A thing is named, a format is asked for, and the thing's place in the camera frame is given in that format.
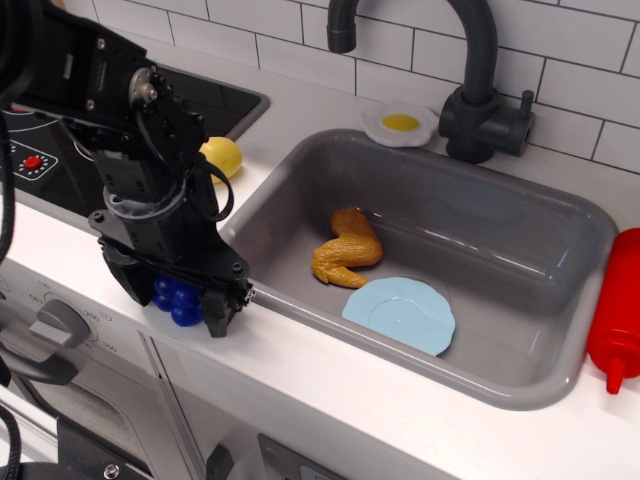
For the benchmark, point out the blue toy blueberry cluster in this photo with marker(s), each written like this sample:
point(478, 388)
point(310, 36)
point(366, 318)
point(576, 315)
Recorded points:
point(179, 299)

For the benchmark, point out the grey toy sink basin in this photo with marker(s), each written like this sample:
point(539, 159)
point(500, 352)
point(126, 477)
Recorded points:
point(521, 264)

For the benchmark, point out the black toy stove top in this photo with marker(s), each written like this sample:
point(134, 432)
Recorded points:
point(50, 166)

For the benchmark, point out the yellow toy potato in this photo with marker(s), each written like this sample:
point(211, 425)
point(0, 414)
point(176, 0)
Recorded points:
point(224, 154)

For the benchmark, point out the white toy oven front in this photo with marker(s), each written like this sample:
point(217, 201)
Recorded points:
point(113, 385)

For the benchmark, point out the red ketchup bottle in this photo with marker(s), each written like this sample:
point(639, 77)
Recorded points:
point(613, 341)

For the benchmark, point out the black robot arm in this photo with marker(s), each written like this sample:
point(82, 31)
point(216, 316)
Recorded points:
point(109, 96)

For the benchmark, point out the dark grey toy faucet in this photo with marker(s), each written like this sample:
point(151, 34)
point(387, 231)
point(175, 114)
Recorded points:
point(475, 120)

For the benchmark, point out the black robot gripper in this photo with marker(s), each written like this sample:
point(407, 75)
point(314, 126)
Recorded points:
point(174, 232)

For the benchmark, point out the toy chicken wing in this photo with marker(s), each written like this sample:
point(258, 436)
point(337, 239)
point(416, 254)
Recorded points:
point(354, 245)

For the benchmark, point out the grey oven knob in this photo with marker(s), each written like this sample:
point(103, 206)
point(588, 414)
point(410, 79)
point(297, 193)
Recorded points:
point(60, 325)

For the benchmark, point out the toy fried egg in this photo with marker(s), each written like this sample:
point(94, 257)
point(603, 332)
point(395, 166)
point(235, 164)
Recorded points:
point(399, 125)

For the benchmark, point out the light blue toy plate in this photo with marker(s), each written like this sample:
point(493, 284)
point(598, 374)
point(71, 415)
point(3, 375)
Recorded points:
point(406, 310)

